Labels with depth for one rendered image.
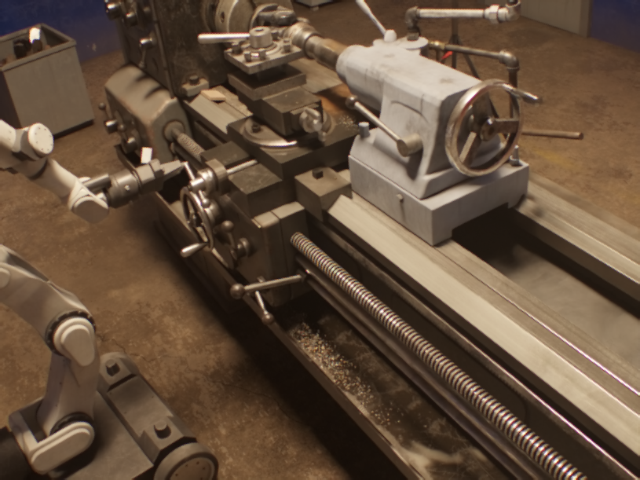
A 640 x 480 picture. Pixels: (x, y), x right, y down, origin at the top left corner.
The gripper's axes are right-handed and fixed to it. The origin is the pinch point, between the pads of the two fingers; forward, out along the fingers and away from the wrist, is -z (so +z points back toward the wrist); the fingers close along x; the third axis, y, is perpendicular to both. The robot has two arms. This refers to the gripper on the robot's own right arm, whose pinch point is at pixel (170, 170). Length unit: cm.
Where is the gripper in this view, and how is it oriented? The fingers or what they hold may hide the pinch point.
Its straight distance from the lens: 199.1
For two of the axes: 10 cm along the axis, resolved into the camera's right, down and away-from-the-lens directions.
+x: -2.5, 3.3, 9.1
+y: 4.7, 8.6, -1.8
